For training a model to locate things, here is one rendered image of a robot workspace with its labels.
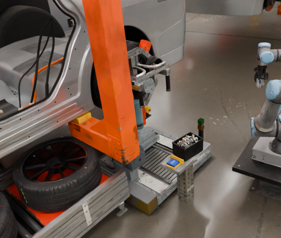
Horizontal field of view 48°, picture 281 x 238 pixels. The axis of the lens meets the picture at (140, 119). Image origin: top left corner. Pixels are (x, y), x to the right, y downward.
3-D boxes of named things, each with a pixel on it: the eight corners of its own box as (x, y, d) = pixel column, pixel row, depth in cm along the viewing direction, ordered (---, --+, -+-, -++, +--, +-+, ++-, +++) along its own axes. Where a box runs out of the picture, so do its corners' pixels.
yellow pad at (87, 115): (82, 112, 272) (80, 107, 270) (92, 117, 264) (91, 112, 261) (69, 119, 264) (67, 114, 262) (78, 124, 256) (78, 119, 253)
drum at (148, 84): (137, 84, 286) (136, 70, 278) (155, 90, 272) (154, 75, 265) (127, 90, 277) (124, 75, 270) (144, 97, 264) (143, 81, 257)
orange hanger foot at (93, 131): (85, 126, 283) (77, 92, 265) (126, 147, 250) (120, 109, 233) (70, 135, 273) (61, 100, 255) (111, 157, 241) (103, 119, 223)
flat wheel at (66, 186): (56, 151, 299) (49, 130, 287) (116, 165, 271) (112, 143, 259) (3, 199, 250) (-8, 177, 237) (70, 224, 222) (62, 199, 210)
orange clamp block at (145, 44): (142, 51, 279) (145, 41, 278) (149, 53, 274) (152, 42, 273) (137, 49, 274) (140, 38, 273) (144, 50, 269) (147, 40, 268)
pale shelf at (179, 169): (193, 140, 267) (193, 136, 265) (210, 146, 256) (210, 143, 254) (161, 166, 241) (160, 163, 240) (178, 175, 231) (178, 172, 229)
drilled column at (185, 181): (184, 191, 275) (183, 153, 253) (194, 196, 268) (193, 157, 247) (177, 198, 269) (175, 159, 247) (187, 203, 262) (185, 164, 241)
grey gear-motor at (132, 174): (117, 158, 311) (111, 128, 293) (149, 175, 285) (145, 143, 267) (103, 168, 300) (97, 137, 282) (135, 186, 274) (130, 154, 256)
